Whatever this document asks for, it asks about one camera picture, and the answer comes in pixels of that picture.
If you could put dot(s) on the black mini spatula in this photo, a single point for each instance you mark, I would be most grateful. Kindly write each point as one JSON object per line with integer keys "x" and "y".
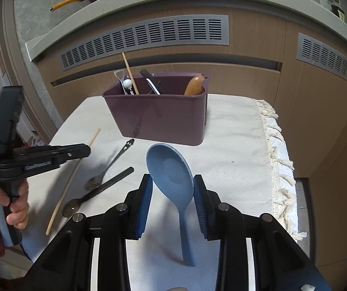
{"x": 154, "y": 85}

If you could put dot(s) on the small grey vent grille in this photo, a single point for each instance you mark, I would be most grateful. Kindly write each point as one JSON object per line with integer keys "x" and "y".
{"x": 319, "y": 54}

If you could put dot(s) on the dark sauce bottle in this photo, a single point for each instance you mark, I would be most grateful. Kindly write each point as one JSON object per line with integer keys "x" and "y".
{"x": 338, "y": 12}

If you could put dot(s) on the ladle with white ball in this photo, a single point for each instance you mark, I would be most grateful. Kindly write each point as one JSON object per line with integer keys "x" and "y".
{"x": 128, "y": 86}

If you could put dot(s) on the dark metal spoon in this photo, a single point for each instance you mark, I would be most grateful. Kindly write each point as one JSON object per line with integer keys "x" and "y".
{"x": 97, "y": 180}

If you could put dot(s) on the maroon utensil holder box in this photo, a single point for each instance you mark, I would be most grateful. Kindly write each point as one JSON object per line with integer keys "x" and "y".
{"x": 170, "y": 117}

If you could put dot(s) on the blue plastic rice spoon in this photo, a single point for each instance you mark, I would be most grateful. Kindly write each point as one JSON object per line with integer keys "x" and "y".
{"x": 173, "y": 177}

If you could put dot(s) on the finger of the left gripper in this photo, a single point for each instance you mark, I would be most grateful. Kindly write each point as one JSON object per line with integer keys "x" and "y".
{"x": 54, "y": 155}

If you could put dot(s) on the left hand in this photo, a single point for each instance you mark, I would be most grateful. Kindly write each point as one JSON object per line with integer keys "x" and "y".
{"x": 19, "y": 207}

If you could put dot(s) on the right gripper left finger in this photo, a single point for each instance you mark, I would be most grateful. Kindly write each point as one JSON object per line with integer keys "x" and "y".
{"x": 124, "y": 221}

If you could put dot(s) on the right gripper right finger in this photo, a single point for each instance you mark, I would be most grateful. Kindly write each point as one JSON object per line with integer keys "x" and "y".
{"x": 223, "y": 222}

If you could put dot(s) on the wooden spoon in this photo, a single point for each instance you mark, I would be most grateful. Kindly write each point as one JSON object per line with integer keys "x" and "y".
{"x": 194, "y": 87}

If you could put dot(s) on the wooden chopstick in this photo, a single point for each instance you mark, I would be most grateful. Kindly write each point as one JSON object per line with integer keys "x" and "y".
{"x": 130, "y": 73}
{"x": 62, "y": 197}

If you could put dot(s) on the large grey vent grille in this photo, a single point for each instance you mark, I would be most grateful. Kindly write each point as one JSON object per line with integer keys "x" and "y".
{"x": 156, "y": 32}

